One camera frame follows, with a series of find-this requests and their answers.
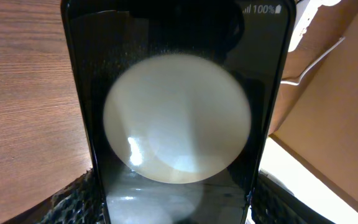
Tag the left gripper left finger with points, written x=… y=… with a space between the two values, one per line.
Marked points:
x=77 y=203

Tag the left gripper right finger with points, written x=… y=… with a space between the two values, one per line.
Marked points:
x=273 y=204

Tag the black smartphone with white circles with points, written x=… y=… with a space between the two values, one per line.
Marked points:
x=177 y=99

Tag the white power strip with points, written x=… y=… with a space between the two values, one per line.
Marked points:
x=305 y=12

